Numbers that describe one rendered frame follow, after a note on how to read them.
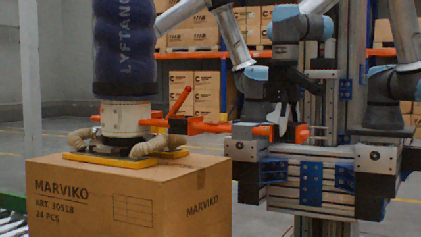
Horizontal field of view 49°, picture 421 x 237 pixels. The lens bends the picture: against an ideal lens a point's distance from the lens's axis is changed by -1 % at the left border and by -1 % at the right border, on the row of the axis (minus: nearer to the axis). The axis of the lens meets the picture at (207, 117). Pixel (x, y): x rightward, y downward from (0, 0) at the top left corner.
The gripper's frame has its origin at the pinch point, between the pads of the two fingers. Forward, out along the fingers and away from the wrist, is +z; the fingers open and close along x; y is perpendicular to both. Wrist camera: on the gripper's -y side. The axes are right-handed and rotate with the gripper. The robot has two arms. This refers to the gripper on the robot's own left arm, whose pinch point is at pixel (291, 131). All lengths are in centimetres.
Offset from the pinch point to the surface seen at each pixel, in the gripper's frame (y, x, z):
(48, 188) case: 76, 22, 22
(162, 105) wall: 640, -795, 71
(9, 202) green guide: 154, -17, 49
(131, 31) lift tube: 52, 7, -30
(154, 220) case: 31.5, 22.1, 25.0
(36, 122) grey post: 308, -157, 31
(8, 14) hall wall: 959, -599, -153
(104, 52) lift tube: 60, 11, -23
